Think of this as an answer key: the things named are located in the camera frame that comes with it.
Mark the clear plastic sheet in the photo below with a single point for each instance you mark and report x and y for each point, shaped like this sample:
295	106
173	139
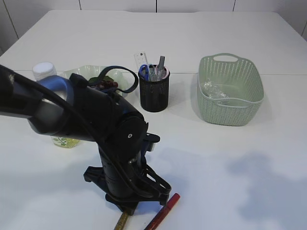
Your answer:
223	94

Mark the black mesh pen holder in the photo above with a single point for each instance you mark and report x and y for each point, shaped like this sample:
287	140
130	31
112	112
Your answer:
154	94

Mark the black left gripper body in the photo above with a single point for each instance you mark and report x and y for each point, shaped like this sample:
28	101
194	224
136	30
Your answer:
118	192

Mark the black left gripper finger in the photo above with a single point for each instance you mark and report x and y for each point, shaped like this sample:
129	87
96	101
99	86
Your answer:
129	208

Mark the red marker pen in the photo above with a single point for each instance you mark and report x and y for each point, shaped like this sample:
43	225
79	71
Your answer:
161	215

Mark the green wavy plastic plate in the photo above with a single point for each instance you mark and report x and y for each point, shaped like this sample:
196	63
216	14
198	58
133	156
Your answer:
96	70

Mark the silver marker pen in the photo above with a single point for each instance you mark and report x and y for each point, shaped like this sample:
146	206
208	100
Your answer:
161	63

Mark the gold marker pen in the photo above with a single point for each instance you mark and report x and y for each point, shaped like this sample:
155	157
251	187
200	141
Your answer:
120	225

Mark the blue scissors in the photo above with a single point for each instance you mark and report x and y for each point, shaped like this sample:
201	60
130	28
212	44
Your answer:
147	72

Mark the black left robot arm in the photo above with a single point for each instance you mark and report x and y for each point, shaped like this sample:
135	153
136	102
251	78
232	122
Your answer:
72	108

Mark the yellow tea plastic bottle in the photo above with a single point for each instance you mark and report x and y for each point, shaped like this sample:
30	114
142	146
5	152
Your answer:
41	71

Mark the pink purple scissors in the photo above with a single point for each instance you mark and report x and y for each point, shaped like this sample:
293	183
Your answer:
161	73

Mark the clear plastic ruler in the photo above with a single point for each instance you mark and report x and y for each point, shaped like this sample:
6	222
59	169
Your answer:
140	59

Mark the purple artificial grape bunch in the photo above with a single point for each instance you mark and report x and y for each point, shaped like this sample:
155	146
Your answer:
102	83

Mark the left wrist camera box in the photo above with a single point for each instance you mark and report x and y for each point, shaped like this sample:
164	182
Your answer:
149	142

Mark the green plastic woven basket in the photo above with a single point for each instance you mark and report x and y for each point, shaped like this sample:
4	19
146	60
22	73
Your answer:
244	76

